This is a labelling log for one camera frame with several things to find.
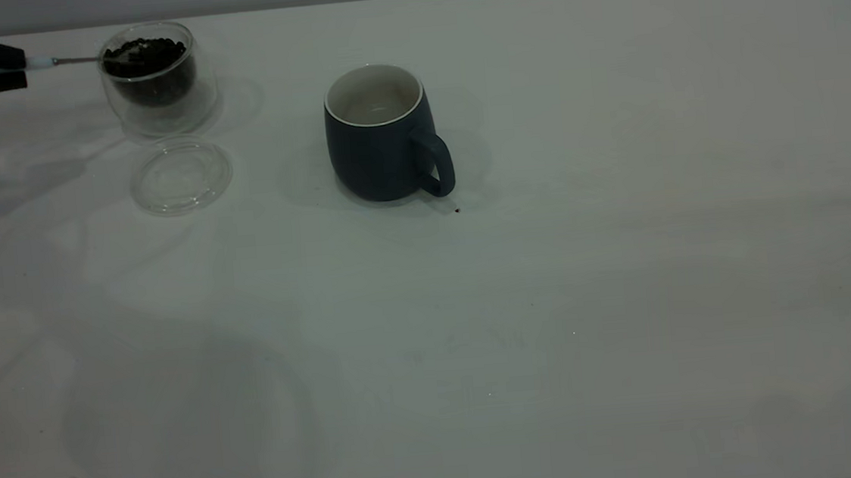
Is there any clear double-walled glass jar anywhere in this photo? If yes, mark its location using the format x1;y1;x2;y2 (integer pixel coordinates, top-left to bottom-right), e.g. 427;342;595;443
94;17;222;144

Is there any metal spoon with white handle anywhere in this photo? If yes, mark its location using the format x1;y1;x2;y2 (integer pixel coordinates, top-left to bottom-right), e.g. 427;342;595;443
0;46;136;77

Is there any dark grey ceramic mug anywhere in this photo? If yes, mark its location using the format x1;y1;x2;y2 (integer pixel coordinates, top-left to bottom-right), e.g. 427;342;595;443
320;59;459;208

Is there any clear plastic lid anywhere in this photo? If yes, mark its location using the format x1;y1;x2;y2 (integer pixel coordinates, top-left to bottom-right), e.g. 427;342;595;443
127;131;237;220

